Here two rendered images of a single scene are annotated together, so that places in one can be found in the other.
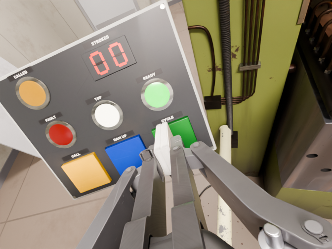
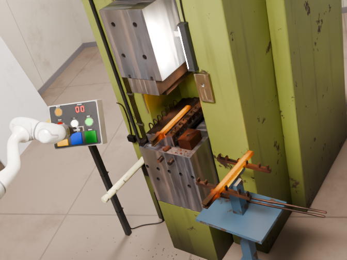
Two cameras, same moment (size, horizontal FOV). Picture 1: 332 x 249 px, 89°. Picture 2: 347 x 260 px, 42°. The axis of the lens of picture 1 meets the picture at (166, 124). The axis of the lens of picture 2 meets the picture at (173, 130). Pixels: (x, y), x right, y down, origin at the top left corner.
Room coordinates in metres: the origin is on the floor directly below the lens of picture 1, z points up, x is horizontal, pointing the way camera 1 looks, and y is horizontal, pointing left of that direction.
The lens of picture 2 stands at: (-2.13, -0.85, 2.39)
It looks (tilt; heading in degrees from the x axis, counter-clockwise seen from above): 32 degrees down; 8
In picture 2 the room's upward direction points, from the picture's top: 16 degrees counter-clockwise
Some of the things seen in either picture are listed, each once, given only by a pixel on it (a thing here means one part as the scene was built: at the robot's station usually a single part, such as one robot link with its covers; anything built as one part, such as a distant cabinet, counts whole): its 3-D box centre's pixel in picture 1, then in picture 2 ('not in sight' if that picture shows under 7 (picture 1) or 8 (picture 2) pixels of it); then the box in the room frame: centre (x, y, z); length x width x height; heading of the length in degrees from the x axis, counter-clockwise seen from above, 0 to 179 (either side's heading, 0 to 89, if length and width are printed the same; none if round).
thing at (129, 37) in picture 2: not in sight; (159, 29); (0.23, -0.59, 1.56); 0.42 x 0.39 x 0.40; 145
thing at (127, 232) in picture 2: not in sight; (106, 180); (0.33, 0.07, 0.54); 0.04 x 0.04 x 1.08; 55
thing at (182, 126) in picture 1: (176, 139); (91, 136); (0.19, 0.00, 1.01); 0.07 x 0.05 x 0.07; 80
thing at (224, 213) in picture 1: (225, 177); (124, 179); (0.21, -0.10, 0.62); 0.44 x 0.05 x 0.05; 145
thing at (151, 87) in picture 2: not in sight; (164, 68); (0.26, -0.55, 1.32); 0.42 x 0.20 x 0.10; 145
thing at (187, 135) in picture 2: not in sight; (189, 139); (0.03, -0.62, 0.95); 0.12 x 0.09 x 0.07; 145
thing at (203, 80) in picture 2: not in sight; (204, 87); (0.01, -0.77, 1.27); 0.09 x 0.02 x 0.17; 55
